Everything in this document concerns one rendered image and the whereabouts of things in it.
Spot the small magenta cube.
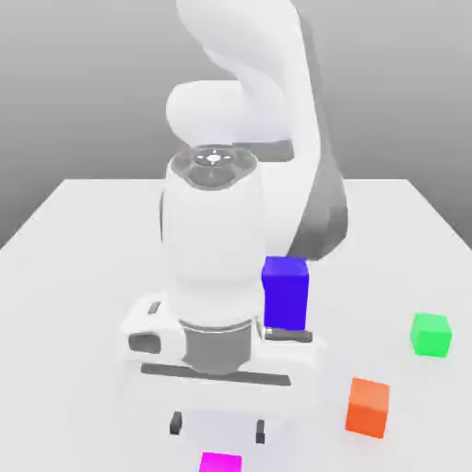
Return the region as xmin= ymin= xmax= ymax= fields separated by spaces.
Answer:
xmin=198 ymin=451 xmax=243 ymax=472

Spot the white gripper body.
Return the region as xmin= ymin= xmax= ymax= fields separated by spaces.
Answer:
xmin=116 ymin=351 xmax=326 ymax=411

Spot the small green cube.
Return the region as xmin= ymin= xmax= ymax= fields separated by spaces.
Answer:
xmin=409 ymin=312 xmax=454 ymax=360

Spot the small orange cube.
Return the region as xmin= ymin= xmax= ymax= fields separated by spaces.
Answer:
xmin=344 ymin=376 xmax=391 ymax=441

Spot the small blue cube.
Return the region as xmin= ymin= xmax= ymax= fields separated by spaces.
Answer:
xmin=260 ymin=255 xmax=311 ymax=332

